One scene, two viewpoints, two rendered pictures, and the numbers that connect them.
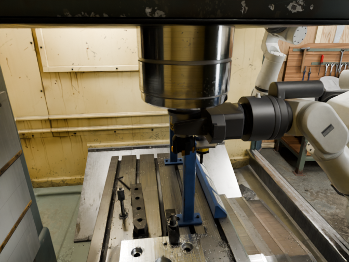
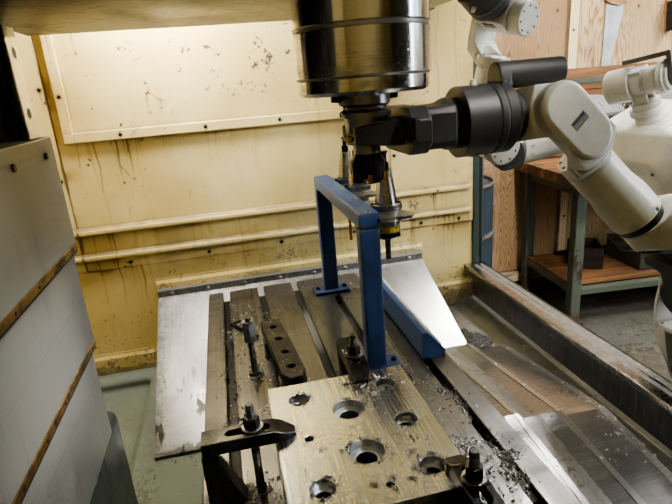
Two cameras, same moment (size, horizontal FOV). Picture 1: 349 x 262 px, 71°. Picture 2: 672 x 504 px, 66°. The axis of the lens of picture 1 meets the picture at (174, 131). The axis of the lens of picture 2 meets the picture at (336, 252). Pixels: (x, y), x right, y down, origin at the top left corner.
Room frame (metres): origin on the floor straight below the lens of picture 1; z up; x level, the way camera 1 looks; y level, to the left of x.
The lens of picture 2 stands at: (-0.22, 0.08, 1.46)
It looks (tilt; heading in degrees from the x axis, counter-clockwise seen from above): 18 degrees down; 356
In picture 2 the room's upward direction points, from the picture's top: 5 degrees counter-clockwise
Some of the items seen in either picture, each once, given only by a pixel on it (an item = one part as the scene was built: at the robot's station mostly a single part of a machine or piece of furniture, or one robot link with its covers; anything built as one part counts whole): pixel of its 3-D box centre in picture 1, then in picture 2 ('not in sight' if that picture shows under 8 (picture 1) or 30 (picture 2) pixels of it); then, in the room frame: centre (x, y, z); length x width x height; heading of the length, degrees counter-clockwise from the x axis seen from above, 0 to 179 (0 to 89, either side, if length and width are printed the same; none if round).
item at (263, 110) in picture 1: (233, 118); (441, 122); (0.45, -0.12, 1.40); 0.13 x 0.12 x 0.10; 7
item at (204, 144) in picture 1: (206, 144); (395, 215); (0.73, -0.10, 1.21); 0.07 x 0.05 x 0.01; 97
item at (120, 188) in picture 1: (121, 201); (251, 346); (0.74, 0.20, 0.96); 0.03 x 0.03 x 0.13
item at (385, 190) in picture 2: not in sight; (385, 186); (0.78, -0.10, 1.26); 0.04 x 0.04 x 0.07
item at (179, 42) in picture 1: (184, 64); (360, 39); (0.43, -0.02, 1.50); 0.16 x 0.16 x 0.12
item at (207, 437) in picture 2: not in sight; (250, 450); (0.41, 0.18, 0.97); 0.13 x 0.03 x 0.15; 97
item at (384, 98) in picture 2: (184, 105); (364, 105); (0.43, -0.02, 1.43); 0.06 x 0.06 x 0.03
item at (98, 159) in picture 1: (163, 194); (318, 353); (1.08, 0.06, 0.75); 0.89 x 0.70 x 0.26; 97
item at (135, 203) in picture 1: (138, 209); (283, 358); (0.74, 0.14, 0.93); 0.26 x 0.05 x 0.06; 12
